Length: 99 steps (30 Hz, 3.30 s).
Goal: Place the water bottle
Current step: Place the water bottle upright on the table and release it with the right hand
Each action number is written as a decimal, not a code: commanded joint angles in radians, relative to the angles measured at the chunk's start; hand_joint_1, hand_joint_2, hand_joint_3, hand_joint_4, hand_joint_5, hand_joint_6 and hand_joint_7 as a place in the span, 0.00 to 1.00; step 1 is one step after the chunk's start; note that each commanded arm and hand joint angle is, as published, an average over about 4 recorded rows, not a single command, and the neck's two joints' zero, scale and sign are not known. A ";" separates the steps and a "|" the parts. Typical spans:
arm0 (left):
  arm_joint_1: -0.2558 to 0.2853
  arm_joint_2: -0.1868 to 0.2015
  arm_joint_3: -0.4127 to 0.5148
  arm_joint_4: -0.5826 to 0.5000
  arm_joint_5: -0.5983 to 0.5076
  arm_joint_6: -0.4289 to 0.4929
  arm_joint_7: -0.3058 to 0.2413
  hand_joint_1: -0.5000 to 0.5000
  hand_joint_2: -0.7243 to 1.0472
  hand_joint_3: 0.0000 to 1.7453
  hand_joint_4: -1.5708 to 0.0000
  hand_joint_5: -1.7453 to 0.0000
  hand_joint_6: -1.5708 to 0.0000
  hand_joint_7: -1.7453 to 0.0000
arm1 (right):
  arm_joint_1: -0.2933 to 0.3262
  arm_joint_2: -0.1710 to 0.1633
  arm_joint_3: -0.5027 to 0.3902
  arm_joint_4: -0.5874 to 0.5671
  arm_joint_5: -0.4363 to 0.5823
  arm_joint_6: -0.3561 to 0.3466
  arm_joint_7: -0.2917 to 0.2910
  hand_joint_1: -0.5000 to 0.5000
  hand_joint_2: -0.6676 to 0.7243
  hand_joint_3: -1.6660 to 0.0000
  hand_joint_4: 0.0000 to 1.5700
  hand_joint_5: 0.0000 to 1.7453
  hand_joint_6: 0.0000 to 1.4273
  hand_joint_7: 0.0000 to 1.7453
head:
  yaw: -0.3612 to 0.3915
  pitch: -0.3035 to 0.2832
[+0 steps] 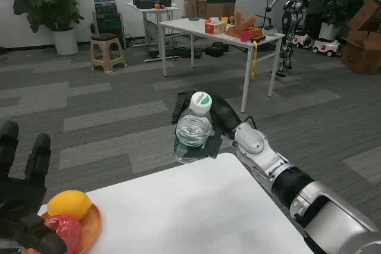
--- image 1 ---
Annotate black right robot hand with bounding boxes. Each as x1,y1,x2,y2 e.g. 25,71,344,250
171,91,242,159

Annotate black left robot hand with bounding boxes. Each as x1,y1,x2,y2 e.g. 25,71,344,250
0,120,68,254

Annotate clear water bottle green label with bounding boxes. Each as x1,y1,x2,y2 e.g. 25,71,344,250
173,91,216,164

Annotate yellow lemon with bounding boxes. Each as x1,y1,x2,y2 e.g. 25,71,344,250
47,190,93,221

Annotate red round fruit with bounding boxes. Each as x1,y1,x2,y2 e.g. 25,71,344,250
43,215,83,254

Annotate yellow tape strip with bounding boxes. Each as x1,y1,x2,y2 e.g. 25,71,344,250
251,35,267,81

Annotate black cases on floor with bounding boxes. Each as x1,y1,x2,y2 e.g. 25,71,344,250
204,41,230,57

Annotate orange round plate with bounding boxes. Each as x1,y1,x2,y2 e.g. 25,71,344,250
23,202,103,254

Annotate red tissue box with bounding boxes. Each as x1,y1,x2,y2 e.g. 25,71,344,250
204,18,228,36

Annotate orange flat tray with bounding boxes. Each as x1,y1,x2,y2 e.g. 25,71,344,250
224,26,266,40

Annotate long white table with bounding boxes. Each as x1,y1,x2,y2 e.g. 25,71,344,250
157,17,286,114

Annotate brown plush toy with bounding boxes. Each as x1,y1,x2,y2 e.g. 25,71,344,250
228,8,258,30

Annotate brown cardboard box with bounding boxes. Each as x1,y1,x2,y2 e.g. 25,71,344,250
205,0,237,20

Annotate white toy car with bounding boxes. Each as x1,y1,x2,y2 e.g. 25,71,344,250
311,37,342,58
292,33,314,49

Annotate brown paper bags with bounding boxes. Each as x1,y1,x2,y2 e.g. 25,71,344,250
183,0,208,20

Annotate silver black humanoid robot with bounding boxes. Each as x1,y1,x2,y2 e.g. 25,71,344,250
266,0,314,78

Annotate beige plastic stool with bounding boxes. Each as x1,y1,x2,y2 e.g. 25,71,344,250
90,33,127,74

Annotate black boxes on desk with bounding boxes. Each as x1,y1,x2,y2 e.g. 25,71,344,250
132,0,173,10

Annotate black equipment rack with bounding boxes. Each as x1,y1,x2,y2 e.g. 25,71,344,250
92,0,127,51

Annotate stacked brown cardboard boxes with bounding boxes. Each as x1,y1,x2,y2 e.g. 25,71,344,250
341,0,381,74

